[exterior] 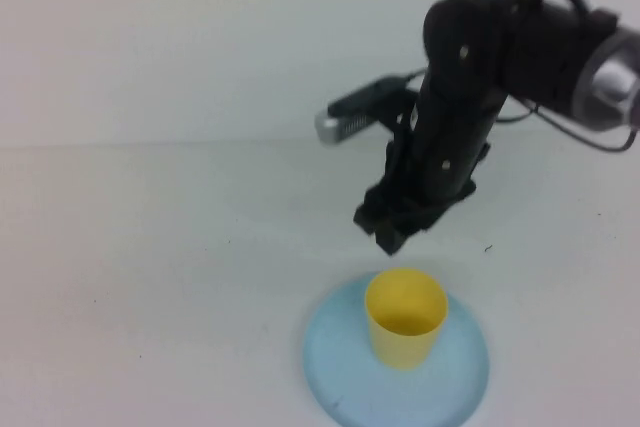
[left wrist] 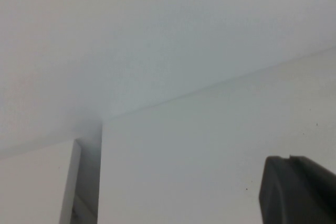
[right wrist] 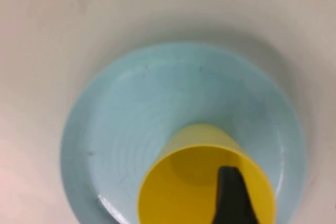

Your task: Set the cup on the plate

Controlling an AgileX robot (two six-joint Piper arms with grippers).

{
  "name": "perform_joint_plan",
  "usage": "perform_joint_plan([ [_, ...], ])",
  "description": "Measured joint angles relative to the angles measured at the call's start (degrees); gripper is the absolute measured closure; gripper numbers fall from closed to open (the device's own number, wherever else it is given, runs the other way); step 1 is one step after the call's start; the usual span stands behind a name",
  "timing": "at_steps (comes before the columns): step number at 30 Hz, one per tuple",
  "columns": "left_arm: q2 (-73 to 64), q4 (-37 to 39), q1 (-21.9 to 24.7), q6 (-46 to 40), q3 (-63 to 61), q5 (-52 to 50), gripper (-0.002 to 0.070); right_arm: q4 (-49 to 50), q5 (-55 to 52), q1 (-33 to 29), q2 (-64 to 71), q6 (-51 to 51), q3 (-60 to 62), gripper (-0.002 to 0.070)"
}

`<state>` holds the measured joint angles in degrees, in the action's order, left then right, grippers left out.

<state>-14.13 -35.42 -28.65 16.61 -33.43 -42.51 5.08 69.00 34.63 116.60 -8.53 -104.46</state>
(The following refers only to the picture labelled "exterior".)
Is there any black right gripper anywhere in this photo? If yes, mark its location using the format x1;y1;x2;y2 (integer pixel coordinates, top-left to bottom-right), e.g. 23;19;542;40
353;111;477;256

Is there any yellow plastic cup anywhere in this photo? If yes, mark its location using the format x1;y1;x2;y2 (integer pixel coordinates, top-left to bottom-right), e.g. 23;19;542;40
363;268;449;372

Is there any light blue round plate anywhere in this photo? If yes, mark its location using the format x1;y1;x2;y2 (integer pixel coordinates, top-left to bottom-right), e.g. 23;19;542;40
302;269;490;427

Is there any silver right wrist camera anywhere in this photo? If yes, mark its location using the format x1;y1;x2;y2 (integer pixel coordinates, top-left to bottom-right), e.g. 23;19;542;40
314;74;419;148

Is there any thin black wire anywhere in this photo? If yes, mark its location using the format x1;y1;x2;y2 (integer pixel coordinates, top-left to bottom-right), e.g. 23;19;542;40
497;96;640;153

